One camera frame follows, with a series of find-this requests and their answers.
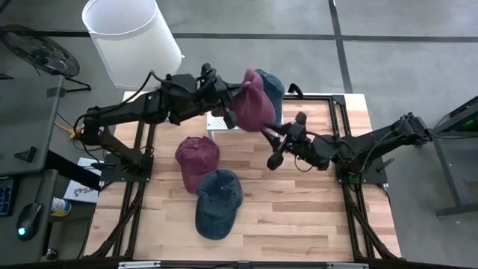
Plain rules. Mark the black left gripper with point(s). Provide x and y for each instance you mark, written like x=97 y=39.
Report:
x=211 y=95

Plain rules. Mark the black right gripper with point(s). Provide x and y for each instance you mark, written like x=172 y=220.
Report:
x=300 y=143

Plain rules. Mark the maroon cap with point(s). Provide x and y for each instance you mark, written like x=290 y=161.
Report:
x=252 y=106
x=196 y=158

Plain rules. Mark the blue denim cap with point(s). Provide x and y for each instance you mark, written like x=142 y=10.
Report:
x=274 y=89
x=218 y=201

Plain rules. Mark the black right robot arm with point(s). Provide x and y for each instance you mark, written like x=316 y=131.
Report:
x=373 y=143

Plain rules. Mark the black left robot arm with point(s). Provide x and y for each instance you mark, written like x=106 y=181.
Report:
x=123 y=110

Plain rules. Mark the white metal shelf riser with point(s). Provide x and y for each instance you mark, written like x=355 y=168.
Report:
x=216 y=123

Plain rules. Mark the white shade silver table lamp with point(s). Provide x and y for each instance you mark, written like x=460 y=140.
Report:
x=130 y=41

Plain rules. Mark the white printed cardboard box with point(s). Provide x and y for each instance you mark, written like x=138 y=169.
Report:
x=80 y=192

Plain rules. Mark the black floor fan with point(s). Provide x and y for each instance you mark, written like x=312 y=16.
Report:
x=41 y=52

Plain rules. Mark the grey desk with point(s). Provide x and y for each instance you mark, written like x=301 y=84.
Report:
x=22 y=250
x=26 y=119

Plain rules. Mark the white yellow can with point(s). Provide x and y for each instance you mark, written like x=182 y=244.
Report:
x=59 y=206

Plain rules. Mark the black computer mouse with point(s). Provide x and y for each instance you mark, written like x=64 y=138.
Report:
x=28 y=220

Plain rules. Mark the black keypad blue keys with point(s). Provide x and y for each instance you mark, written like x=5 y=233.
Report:
x=5 y=196

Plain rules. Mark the black aluminium table frame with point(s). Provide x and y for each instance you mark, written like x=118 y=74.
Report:
x=338 y=101

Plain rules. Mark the silver metal bracket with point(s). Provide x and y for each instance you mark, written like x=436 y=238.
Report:
x=347 y=265
x=139 y=264

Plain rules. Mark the black angled bracket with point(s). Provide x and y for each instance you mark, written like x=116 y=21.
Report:
x=27 y=155

